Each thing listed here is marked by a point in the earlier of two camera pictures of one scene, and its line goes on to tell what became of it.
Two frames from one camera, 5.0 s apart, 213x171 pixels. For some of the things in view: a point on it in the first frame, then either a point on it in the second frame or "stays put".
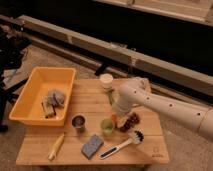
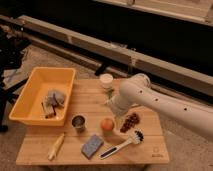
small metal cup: (79, 121) stays put
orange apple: (114, 117) to (107, 124)
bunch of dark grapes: (132, 120) stays put
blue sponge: (91, 146) stays put
